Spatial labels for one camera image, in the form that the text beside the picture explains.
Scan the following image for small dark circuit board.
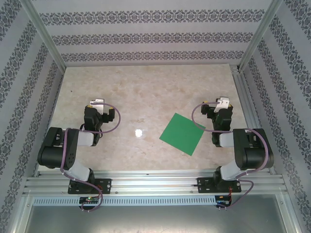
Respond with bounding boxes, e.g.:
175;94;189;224
216;196;231;206

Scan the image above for circuit board with green light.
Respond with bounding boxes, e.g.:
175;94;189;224
79;196;100;204

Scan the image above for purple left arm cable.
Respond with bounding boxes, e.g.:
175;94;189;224
59;101;122;213

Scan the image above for green paper sheet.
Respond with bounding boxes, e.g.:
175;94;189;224
158;112;207;156

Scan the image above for long aluminium base rail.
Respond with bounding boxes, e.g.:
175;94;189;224
23;170;285;196

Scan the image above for slotted grey cable duct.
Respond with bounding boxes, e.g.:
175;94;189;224
33;196;230;206

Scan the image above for aluminium side rail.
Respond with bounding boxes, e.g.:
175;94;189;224
230;65;276;174

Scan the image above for aluminium frame post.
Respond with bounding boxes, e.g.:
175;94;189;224
238;0;284;72
19;0;67;71

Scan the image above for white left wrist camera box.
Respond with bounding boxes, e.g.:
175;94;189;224
89;98;107;115

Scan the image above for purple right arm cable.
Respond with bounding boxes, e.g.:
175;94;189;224
191;101;274;211

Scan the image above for grey metal panel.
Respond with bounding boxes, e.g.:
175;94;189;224
7;194;304;233

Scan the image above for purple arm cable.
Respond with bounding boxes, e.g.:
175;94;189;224
59;101;122;213
191;101;274;211

